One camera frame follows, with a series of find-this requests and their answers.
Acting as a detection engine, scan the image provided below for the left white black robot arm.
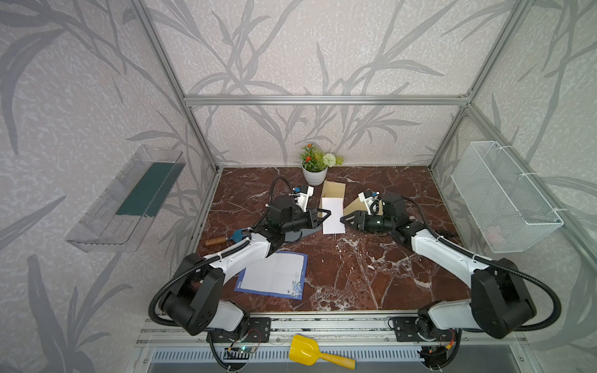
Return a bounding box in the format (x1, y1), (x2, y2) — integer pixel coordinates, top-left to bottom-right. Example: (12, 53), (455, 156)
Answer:
(148, 196), (332, 338)

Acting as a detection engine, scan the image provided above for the teal handled tool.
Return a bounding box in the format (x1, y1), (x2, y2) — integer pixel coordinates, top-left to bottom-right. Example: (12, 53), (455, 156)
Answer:
(205, 228), (250, 246)

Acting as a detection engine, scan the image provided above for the white ribbed flower pot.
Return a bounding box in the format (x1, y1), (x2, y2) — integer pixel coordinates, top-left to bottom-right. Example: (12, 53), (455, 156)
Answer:
(303, 168), (328, 187)

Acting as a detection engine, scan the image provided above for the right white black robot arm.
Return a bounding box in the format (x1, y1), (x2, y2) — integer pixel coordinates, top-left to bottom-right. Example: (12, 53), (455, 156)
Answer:
(340, 193), (562, 339)

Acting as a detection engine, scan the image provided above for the green circuit board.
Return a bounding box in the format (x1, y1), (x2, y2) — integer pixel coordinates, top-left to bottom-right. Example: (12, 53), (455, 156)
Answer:
(225, 345), (259, 360)

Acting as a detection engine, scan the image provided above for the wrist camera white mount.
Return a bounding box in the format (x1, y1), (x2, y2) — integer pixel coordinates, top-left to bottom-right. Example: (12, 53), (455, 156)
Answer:
(294, 186), (314, 212)
(359, 190), (380, 215)

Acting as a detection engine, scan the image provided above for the cream yellow envelope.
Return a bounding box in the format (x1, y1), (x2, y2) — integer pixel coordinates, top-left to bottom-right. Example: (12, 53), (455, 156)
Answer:
(344, 198), (382, 215)
(321, 180), (346, 199)

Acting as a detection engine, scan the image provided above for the grey-blue paper envelope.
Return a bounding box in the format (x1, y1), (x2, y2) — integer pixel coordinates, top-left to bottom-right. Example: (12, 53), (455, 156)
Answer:
(285, 226), (322, 243)

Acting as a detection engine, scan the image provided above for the blue floral letter paper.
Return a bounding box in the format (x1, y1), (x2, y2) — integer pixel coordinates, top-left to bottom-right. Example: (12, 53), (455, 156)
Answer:
(235, 251), (308, 300)

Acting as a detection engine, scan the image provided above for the white wire mesh basket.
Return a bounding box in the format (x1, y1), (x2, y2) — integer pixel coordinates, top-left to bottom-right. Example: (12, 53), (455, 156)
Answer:
(452, 141), (564, 253)

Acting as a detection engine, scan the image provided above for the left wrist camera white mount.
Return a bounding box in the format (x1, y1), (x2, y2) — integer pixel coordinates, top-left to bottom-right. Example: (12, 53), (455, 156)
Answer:
(294, 186), (314, 212)

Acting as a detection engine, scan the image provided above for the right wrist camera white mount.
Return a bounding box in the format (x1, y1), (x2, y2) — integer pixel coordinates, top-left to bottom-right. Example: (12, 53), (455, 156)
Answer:
(359, 190), (380, 215)

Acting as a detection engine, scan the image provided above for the clear acrylic wall shelf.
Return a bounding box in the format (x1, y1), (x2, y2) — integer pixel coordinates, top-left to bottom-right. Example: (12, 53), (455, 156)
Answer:
(65, 145), (186, 253)

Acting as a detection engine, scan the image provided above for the red bordered pink letter paper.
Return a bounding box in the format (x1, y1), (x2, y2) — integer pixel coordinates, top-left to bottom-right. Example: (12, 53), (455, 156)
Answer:
(321, 197), (346, 235)

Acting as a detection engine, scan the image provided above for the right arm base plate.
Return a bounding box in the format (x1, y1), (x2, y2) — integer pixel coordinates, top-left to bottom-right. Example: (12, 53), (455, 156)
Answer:
(388, 316), (455, 344)

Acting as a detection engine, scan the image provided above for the yellow plastic scoop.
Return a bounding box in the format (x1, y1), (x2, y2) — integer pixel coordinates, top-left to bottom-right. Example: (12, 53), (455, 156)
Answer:
(289, 334), (356, 370)

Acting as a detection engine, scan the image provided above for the artificial flower plant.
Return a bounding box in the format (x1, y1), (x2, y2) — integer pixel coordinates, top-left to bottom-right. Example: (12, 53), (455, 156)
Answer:
(300, 144), (345, 173)

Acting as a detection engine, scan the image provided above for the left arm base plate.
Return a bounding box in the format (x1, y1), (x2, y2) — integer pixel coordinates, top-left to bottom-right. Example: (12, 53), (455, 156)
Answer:
(208, 317), (272, 343)

